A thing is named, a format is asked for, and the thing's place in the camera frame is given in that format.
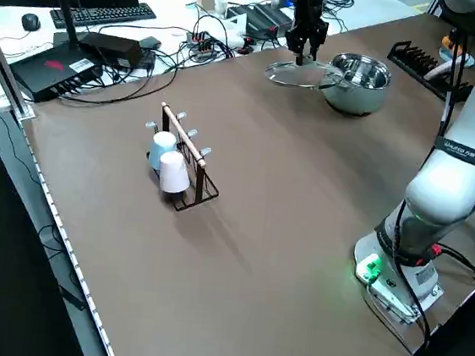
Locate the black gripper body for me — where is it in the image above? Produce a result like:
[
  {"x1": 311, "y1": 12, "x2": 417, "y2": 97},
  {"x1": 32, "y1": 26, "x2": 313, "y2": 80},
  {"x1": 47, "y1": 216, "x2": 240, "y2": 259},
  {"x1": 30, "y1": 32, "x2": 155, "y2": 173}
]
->
[{"x1": 293, "y1": 0, "x2": 326, "y2": 26}]

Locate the black box with red logo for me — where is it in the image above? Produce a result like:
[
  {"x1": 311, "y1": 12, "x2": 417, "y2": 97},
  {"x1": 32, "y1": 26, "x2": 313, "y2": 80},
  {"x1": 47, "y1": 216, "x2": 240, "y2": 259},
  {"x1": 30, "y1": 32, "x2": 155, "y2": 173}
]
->
[{"x1": 6, "y1": 37, "x2": 107, "y2": 110}]

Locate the light blue cup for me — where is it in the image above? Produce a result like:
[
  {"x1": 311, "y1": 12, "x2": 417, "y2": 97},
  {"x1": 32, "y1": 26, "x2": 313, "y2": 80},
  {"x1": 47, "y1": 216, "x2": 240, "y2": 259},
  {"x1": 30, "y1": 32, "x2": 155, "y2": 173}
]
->
[{"x1": 146, "y1": 130, "x2": 180, "y2": 173}]

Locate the black dish rack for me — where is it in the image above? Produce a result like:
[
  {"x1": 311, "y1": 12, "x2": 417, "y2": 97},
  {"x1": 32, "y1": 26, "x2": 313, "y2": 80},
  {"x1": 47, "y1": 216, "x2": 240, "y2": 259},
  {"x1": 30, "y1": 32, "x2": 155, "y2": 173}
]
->
[{"x1": 383, "y1": 39, "x2": 475, "y2": 104}]

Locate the black monitor stand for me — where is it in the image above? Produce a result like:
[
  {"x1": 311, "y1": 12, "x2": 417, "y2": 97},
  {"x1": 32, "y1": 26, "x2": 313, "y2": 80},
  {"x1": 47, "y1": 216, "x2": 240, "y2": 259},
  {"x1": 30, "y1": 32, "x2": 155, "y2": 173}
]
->
[{"x1": 36, "y1": 0, "x2": 86, "y2": 48}]

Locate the glass pot lid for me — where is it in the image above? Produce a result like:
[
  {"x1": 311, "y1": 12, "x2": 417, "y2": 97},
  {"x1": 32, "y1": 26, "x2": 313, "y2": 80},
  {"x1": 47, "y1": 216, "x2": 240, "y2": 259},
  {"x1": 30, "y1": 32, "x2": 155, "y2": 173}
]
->
[{"x1": 263, "y1": 55, "x2": 345, "y2": 95}]

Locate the dark grey mouse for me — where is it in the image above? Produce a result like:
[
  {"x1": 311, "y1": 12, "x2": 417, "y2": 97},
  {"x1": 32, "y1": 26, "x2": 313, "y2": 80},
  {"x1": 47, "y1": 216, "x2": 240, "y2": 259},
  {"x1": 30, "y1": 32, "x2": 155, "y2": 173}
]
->
[{"x1": 138, "y1": 35, "x2": 163, "y2": 52}]

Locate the black wire cup rack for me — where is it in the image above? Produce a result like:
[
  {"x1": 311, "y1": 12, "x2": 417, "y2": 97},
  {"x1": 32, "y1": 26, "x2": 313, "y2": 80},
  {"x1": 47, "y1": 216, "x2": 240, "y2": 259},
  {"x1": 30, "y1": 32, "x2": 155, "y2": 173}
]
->
[{"x1": 135, "y1": 100, "x2": 229, "y2": 217}]

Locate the light blue plate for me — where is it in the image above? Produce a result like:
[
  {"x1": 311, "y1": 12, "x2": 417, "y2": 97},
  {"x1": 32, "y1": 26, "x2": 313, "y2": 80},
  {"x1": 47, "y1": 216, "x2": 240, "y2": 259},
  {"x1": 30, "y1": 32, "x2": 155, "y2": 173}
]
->
[{"x1": 437, "y1": 46, "x2": 475, "y2": 70}]

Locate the black keyboard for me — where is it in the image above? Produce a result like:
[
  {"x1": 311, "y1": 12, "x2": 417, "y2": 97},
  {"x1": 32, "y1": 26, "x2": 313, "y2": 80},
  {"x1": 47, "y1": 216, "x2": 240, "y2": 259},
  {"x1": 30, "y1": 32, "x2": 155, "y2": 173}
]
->
[{"x1": 48, "y1": 0, "x2": 159, "y2": 36}]

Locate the black power supply unit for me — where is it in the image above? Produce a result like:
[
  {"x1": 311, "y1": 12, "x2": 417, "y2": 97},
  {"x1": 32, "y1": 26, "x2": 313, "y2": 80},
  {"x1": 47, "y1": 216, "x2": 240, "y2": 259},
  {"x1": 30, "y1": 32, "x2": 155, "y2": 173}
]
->
[{"x1": 225, "y1": 0, "x2": 297, "y2": 41}]

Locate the black computer mouse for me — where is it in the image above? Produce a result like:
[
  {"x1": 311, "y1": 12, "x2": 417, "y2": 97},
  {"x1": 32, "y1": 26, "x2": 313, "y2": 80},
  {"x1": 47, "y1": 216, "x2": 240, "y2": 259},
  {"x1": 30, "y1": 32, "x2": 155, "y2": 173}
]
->
[{"x1": 20, "y1": 13, "x2": 41, "y2": 32}]

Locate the stainless steel pot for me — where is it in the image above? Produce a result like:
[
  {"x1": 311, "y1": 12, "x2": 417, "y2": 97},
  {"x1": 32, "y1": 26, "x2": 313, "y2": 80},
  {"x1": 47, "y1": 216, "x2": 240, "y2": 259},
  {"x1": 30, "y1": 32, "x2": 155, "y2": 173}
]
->
[{"x1": 319, "y1": 50, "x2": 395, "y2": 118}]

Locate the aluminium frame post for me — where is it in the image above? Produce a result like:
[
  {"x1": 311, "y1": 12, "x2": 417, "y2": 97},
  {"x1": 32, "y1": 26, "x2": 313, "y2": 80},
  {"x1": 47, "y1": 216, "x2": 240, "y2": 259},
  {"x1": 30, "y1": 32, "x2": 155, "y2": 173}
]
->
[{"x1": 0, "y1": 15, "x2": 46, "y2": 122}]

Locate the white plate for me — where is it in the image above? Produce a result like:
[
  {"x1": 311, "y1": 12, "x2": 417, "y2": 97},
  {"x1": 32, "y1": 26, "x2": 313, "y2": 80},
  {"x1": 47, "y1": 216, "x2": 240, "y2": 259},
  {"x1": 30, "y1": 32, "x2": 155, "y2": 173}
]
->
[{"x1": 425, "y1": 57, "x2": 463, "y2": 86}]

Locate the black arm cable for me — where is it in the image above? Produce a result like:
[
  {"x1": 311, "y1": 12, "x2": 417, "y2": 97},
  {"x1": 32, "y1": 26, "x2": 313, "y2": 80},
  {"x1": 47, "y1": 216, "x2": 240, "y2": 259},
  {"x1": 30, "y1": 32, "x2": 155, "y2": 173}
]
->
[{"x1": 380, "y1": 20, "x2": 473, "y2": 351}]

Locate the grey usb hub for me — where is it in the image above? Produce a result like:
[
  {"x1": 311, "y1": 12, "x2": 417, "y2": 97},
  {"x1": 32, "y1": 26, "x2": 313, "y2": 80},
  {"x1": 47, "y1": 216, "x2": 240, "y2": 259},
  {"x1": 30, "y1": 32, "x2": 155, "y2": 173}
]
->
[{"x1": 184, "y1": 30, "x2": 221, "y2": 56}]

